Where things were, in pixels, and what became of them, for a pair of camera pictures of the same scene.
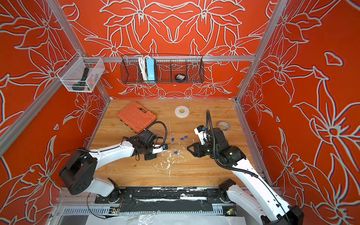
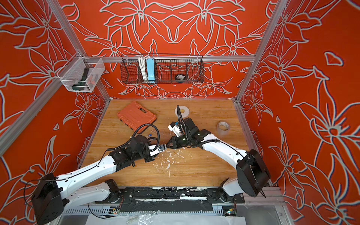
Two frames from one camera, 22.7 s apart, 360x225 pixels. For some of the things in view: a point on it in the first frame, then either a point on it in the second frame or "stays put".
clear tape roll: x=224 y=126 stays put
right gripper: x=198 y=148 -> x=174 y=140
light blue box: x=150 y=67 stays put
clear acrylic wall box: x=81 y=74 stays put
